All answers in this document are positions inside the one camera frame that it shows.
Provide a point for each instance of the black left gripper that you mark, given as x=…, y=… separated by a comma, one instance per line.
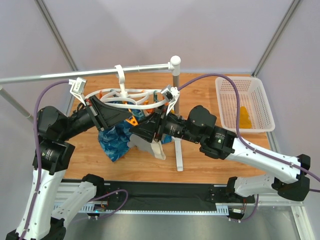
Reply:
x=94, y=113

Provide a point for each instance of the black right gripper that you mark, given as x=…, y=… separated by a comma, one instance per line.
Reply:
x=160, y=125

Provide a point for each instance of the white round clip hanger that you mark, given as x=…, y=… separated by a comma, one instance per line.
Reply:
x=129, y=98

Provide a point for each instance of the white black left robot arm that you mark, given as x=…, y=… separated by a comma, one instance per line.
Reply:
x=40, y=220

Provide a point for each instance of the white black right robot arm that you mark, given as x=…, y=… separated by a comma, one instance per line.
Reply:
x=284, y=175

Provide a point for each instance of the grey cloth garment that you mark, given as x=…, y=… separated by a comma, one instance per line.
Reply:
x=155, y=148

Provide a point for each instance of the blue patterned shorts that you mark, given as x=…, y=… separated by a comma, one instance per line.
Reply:
x=114, y=141

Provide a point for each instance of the white drying rack stand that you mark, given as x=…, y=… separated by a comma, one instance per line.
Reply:
x=174, y=66

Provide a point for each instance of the white perforated plastic basket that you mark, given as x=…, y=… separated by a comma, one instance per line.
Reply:
x=252, y=97

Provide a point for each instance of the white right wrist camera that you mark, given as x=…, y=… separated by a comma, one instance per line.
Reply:
x=171, y=95

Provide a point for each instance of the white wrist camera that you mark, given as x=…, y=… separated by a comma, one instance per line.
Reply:
x=171, y=95
x=77, y=88

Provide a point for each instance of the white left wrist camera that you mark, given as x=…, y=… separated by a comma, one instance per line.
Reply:
x=77, y=88

